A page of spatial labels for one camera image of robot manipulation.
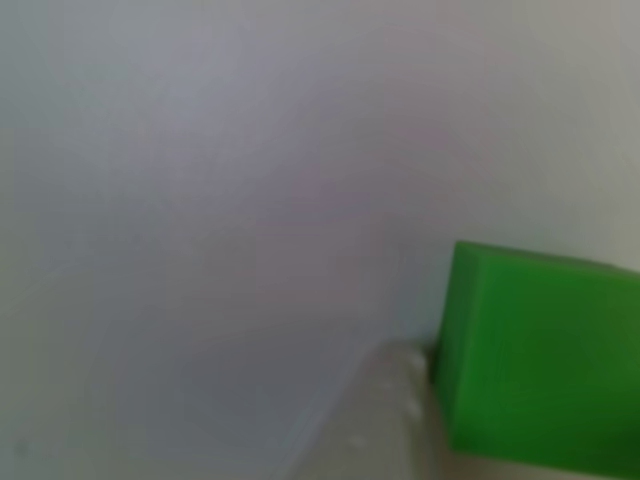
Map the green cube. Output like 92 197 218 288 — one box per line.
433 240 640 480

